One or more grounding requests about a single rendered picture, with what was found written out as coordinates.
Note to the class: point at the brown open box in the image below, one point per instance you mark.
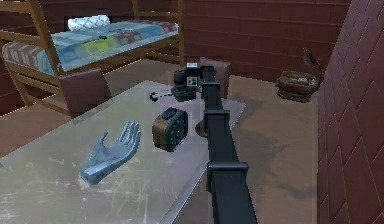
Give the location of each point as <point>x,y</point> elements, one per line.
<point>298,83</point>

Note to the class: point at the grey metal table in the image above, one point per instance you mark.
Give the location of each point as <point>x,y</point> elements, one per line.
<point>100,160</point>

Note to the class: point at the blue grey hand statue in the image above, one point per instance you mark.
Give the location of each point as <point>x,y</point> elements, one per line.
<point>113,154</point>

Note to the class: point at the small black remote control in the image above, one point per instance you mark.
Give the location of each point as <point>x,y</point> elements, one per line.
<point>102,37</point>

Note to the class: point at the wooden bunk bed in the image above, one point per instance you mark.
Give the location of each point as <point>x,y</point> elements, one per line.
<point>90,43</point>

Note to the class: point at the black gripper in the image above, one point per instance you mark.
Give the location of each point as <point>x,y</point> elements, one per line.
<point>182,85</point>

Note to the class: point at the dark red chair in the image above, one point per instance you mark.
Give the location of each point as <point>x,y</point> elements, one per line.
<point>222,75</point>
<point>83,91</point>

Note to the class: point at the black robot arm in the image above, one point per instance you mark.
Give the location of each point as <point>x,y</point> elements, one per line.
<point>221,146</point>

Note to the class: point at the white pillow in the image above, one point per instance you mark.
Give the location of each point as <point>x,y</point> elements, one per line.
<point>88,22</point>

